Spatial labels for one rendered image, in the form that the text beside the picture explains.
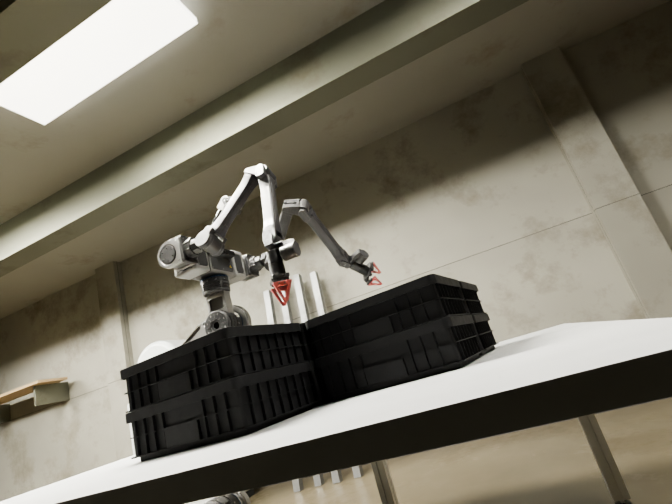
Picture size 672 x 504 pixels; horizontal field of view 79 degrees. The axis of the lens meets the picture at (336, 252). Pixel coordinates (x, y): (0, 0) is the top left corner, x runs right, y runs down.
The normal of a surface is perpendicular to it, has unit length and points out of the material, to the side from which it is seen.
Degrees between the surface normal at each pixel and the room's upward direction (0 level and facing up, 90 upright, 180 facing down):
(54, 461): 90
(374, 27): 90
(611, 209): 90
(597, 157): 90
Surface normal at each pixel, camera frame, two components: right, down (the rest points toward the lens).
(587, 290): -0.37, -0.17
